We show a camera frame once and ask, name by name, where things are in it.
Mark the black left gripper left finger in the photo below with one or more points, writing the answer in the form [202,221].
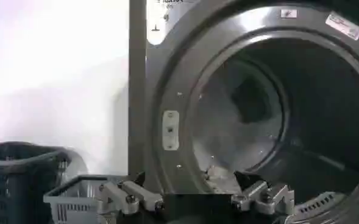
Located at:
[130,194]

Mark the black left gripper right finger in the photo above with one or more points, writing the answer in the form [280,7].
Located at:
[263,198]

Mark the light grey laundry basket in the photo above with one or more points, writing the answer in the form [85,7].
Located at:
[72,201]

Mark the grey garment in drum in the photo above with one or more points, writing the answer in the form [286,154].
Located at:
[237,128]

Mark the grey dryer with round opening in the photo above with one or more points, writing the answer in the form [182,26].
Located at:
[258,100]

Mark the dark grey laundry basket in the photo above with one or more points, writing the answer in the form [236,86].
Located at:
[14,179]

